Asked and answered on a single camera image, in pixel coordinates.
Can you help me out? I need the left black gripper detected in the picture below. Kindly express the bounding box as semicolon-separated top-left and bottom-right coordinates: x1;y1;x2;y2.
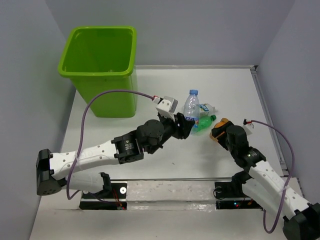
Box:
146;112;195;155

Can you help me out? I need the small orange bottle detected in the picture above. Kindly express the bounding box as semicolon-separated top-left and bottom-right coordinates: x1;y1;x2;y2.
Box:
209;117;230;142

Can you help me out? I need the blue water bottle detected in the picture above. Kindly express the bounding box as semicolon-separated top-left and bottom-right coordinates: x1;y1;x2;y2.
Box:
183;89;200;125

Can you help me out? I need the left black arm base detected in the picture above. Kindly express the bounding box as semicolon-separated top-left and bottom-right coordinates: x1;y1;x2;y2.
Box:
79;172;128;211

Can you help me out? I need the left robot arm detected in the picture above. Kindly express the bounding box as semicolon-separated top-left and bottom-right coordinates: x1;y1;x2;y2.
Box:
36;113;195;198

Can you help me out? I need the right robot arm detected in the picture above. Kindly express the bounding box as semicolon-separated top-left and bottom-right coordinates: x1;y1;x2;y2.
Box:
211;118;320;240

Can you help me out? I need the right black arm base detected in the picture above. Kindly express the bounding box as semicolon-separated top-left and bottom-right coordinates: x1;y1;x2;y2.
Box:
212;171;262;210

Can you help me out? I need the green plastic bin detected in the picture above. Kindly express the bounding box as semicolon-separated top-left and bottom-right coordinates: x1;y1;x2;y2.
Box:
58;26;138;118

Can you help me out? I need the green plastic bottle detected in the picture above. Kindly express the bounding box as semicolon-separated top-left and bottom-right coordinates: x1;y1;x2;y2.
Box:
191;114;217;135

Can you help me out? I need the clear bottle green blue label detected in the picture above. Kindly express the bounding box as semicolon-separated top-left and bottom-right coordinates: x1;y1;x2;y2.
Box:
199;103;216;118

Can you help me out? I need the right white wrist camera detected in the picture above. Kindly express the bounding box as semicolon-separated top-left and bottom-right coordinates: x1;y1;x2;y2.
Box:
242;119;255;136

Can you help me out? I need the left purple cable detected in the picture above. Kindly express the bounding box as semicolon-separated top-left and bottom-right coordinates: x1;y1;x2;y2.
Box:
66;89;156;201

